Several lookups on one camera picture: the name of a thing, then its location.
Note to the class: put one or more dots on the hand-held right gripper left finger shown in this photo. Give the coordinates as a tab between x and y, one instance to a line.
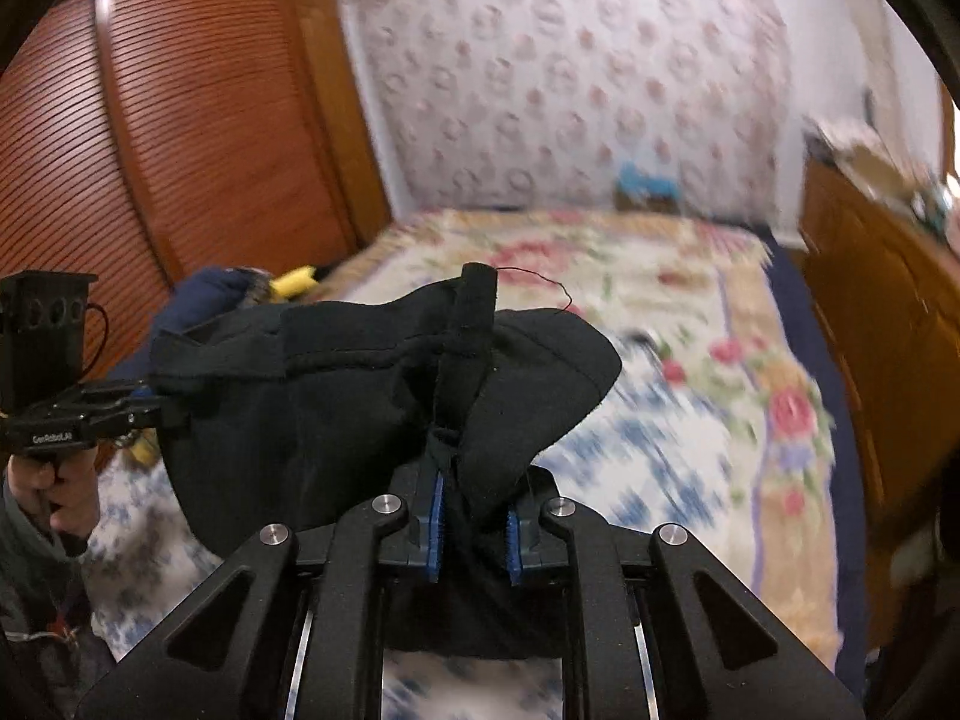
435	532

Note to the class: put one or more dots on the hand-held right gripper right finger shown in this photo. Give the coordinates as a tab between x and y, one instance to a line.
514	544

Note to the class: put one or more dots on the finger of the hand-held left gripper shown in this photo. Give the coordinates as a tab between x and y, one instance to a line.
127	409

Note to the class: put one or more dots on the black printed t-shirt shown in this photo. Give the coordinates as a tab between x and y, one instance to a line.
300	427

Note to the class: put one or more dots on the person's left hand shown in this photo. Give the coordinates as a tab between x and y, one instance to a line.
75	502

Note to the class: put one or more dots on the navy blue clothing pile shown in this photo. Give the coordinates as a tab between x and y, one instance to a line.
202	292

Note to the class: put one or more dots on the yellow cloth item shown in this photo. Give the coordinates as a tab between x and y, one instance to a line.
292	281

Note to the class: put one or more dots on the floral bed blanket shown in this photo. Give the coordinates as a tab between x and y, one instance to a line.
675	390

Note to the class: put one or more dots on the wooden louvered wardrobe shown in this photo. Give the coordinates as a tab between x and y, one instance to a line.
187	127

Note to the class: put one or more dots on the navy bed sheet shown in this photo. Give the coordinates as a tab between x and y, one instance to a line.
855	480

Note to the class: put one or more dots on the blue cloth on box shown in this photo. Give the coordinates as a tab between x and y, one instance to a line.
645	184

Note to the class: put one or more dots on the wooden sideboard cabinet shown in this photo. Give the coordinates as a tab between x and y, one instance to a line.
885	300

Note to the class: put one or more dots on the floral patterned curtain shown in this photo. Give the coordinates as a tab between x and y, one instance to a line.
562	75

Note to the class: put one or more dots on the open cardboard box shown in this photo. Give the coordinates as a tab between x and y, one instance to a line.
870	165

